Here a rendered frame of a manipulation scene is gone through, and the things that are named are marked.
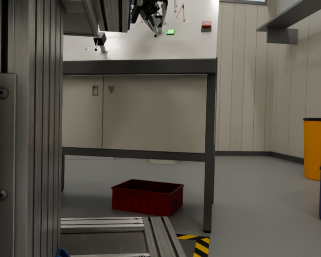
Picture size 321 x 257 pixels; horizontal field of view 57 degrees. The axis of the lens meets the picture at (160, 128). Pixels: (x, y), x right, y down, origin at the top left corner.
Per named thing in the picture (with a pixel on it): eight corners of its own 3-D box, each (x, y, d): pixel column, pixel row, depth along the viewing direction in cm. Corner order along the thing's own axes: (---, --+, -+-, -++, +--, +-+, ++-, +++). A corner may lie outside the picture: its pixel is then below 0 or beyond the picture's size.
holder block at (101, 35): (95, 61, 156) (89, 45, 149) (101, 48, 164) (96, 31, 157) (103, 61, 155) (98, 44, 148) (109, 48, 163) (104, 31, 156)
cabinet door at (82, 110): (101, 148, 160) (103, 75, 159) (11, 144, 171) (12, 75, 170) (103, 148, 162) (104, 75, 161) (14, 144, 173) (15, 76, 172)
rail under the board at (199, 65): (215, 72, 144) (215, 58, 143) (1, 74, 167) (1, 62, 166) (215, 74, 149) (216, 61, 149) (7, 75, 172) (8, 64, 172)
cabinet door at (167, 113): (205, 153, 149) (207, 74, 148) (101, 149, 159) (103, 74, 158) (205, 153, 151) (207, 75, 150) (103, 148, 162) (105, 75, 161)
